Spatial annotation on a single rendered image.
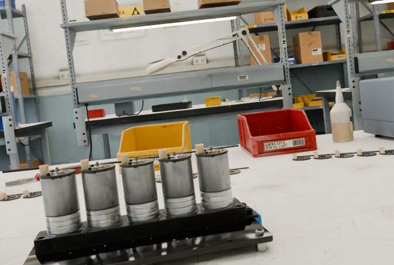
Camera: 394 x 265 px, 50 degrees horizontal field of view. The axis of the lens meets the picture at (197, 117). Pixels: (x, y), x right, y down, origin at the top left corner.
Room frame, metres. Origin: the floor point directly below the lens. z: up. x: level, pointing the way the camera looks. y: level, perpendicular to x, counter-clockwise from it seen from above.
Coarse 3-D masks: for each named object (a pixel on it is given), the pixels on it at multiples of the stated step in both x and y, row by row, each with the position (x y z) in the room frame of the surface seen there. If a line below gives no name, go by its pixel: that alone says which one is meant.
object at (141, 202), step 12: (132, 168) 0.29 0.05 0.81; (144, 168) 0.29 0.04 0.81; (132, 180) 0.29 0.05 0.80; (144, 180) 0.29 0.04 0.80; (132, 192) 0.29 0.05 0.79; (144, 192) 0.29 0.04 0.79; (156, 192) 0.30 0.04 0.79; (132, 204) 0.29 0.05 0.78; (144, 204) 0.29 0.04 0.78; (156, 204) 0.30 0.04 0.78; (132, 216) 0.29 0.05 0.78; (144, 216) 0.29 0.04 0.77; (156, 216) 0.30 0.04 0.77
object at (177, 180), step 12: (168, 168) 0.30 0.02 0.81; (180, 168) 0.30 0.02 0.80; (168, 180) 0.30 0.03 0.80; (180, 180) 0.30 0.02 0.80; (192, 180) 0.31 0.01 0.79; (168, 192) 0.30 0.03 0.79; (180, 192) 0.30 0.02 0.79; (192, 192) 0.30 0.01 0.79; (168, 204) 0.30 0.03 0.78; (180, 204) 0.30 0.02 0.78; (192, 204) 0.30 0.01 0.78
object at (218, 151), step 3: (204, 150) 0.32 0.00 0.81; (216, 150) 0.32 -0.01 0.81; (219, 150) 0.32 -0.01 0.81; (222, 150) 0.31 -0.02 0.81; (225, 150) 0.31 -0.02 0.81; (195, 153) 0.32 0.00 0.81; (204, 153) 0.31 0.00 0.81; (207, 153) 0.31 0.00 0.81; (210, 153) 0.31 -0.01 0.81; (216, 153) 0.30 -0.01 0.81; (219, 153) 0.30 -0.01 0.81; (222, 153) 0.30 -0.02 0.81; (198, 156) 0.31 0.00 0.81; (201, 156) 0.30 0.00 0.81; (204, 156) 0.30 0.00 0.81
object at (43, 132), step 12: (0, 24) 2.62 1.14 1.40; (0, 36) 2.62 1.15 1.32; (12, 36) 2.75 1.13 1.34; (0, 48) 2.62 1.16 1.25; (12, 108) 2.63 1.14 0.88; (0, 132) 2.61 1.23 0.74; (24, 132) 2.73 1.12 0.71; (36, 132) 3.25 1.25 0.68; (0, 144) 2.65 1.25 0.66; (48, 144) 3.28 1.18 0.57; (12, 156) 2.64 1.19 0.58; (48, 156) 3.25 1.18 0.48; (12, 168) 2.64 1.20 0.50
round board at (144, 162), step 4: (132, 160) 0.31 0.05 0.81; (144, 160) 0.31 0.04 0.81; (148, 160) 0.30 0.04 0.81; (152, 160) 0.30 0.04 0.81; (120, 164) 0.30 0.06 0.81; (124, 164) 0.30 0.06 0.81; (128, 164) 0.30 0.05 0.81; (132, 164) 0.30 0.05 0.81; (136, 164) 0.29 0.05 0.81; (140, 164) 0.29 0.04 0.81; (144, 164) 0.29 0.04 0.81
